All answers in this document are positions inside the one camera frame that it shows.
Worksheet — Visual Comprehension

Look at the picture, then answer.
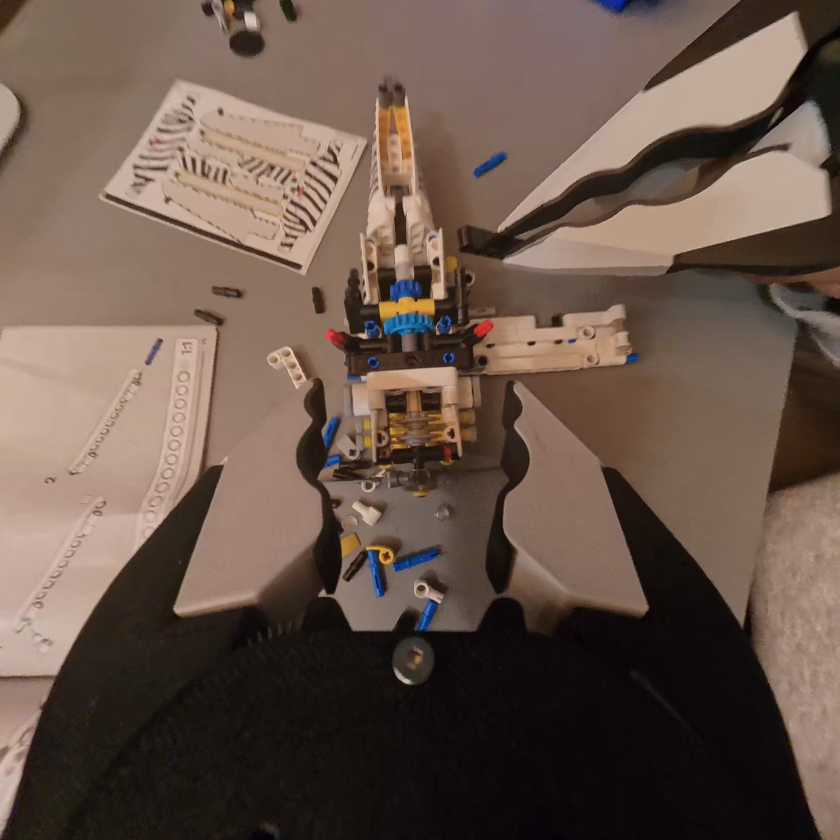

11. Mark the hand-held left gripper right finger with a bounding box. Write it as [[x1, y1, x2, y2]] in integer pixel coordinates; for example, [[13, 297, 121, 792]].
[[486, 381, 652, 621]]

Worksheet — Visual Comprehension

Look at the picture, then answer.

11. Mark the lego instruction booklet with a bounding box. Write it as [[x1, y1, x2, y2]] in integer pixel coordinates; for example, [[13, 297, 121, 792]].
[[0, 325, 217, 680]]

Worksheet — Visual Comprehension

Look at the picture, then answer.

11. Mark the zebra striped lego helicopter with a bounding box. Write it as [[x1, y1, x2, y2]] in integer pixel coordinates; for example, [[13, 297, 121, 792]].
[[325, 75, 496, 500]]

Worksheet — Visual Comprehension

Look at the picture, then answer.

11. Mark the white tablet stand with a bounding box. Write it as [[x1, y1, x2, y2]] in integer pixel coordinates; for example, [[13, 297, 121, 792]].
[[0, 82, 24, 165]]

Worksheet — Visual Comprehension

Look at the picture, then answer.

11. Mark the pile of loose lego pieces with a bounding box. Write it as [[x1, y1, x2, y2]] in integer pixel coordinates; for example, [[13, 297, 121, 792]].
[[320, 413, 460, 634]]

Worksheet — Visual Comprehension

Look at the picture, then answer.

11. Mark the long black lego beam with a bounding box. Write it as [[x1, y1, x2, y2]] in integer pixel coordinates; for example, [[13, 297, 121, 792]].
[[457, 225, 526, 258]]

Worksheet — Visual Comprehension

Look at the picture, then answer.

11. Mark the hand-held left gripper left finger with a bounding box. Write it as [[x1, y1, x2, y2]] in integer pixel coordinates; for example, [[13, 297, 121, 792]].
[[174, 377, 342, 618]]

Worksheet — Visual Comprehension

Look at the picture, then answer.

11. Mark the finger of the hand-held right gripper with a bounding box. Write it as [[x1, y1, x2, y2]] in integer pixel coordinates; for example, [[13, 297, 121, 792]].
[[497, 12, 815, 238], [502, 146, 834, 277]]

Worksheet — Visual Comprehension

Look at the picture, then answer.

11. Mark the zebra sticker sheet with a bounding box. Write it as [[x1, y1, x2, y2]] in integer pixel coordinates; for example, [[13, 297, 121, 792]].
[[100, 80, 368, 275]]

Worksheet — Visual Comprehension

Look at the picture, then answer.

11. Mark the white angled lego beam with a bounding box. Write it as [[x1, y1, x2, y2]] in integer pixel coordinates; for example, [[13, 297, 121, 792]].
[[266, 346, 308, 388]]

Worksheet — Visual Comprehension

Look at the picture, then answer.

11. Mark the white lego skid assembly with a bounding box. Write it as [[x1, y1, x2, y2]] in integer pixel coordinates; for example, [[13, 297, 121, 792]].
[[474, 304, 641, 376]]

